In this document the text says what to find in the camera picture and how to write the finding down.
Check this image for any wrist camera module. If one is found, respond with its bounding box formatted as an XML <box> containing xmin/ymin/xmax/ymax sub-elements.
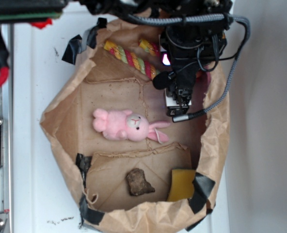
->
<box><xmin>164</xmin><ymin>89</ymin><xmax>192</xmax><ymax>117</ymax></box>

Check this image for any pink plush bunny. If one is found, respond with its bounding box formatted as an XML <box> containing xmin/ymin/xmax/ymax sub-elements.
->
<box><xmin>93</xmin><ymin>108</ymin><xmax>170</xmax><ymax>144</ymax></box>

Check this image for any black foam microphone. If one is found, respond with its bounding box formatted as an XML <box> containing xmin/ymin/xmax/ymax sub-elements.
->
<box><xmin>152</xmin><ymin>71</ymin><xmax>176</xmax><ymax>90</ymax></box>

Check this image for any yellow sponge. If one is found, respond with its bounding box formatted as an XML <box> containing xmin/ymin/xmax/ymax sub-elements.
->
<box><xmin>167</xmin><ymin>169</ymin><xmax>196</xmax><ymax>202</ymax></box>

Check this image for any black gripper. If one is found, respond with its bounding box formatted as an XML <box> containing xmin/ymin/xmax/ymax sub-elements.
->
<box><xmin>160</xmin><ymin>26</ymin><xmax>227</xmax><ymax>102</ymax></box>

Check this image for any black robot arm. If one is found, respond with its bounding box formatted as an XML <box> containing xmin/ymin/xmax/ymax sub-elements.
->
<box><xmin>81</xmin><ymin>0</ymin><xmax>233</xmax><ymax>107</ymax></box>

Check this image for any aluminium frame rail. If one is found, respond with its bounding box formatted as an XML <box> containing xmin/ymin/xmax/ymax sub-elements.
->
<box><xmin>0</xmin><ymin>24</ymin><xmax>13</xmax><ymax>233</ymax></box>

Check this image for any brown paper bag box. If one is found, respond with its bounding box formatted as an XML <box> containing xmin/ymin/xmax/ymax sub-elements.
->
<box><xmin>41</xmin><ymin>19</ymin><xmax>230</xmax><ymax>233</ymax></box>

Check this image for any multicolored twisted rope toy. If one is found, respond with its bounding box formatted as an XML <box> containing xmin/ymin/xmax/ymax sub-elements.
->
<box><xmin>103</xmin><ymin>39</ymin><xmax>170</xmax><ymax>80</ymax></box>

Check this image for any green circuit board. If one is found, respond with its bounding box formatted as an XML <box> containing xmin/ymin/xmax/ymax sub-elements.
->
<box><xmin>0</xmin><ymin>0</ymin><xmax>68</xmax><ymax>23</ymax></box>

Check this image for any brown rock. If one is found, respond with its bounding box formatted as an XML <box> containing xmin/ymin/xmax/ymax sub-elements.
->
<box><xmin>126</xmin><ymin>168</ymin><xmax>155</xmax><ymax>196</ymax></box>

